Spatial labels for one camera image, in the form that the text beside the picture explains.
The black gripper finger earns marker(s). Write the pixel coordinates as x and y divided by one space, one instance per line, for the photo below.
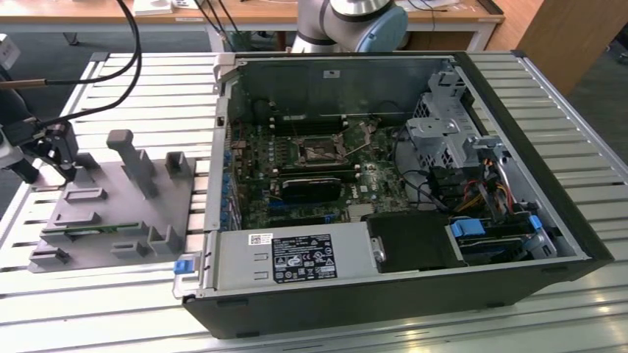
66 147
24 171

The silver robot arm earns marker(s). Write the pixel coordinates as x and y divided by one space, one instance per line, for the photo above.
343 22

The CPU socket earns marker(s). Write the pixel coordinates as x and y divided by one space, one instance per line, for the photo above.
319 150

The grey parts rack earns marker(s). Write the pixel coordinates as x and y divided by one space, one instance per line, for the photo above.
123 206

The green RAM stick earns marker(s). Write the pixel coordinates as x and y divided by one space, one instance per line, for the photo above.
106 230

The wooden desk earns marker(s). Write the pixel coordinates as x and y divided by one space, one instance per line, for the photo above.
50 16

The blue case latch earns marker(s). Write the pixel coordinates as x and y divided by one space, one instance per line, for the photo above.
184 265

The white box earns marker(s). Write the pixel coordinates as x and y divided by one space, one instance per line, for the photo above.
155 8

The silver power supply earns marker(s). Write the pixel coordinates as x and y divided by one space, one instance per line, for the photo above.
235 257

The black RAM slot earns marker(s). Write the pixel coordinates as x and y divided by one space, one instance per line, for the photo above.
314 169
310 128
314 175

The black graphics card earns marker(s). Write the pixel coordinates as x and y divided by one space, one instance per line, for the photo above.
310 189

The white barcode sticker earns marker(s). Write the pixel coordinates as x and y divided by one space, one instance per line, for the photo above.
331 73

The silver chipset heatsink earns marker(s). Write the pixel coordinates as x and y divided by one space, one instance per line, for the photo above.
360 210

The green motherboard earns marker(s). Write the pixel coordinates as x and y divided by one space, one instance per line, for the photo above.
383 184

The black PC case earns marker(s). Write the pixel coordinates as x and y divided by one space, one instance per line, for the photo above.
343 309

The black plastic bay cover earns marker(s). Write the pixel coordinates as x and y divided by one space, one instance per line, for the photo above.
407 242

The silver drive cage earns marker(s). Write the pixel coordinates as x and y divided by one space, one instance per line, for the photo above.
442 136

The hard disk in blue carrier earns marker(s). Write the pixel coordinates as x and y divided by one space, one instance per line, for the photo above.
466 228

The wooden cabinet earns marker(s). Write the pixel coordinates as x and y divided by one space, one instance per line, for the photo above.
564 36

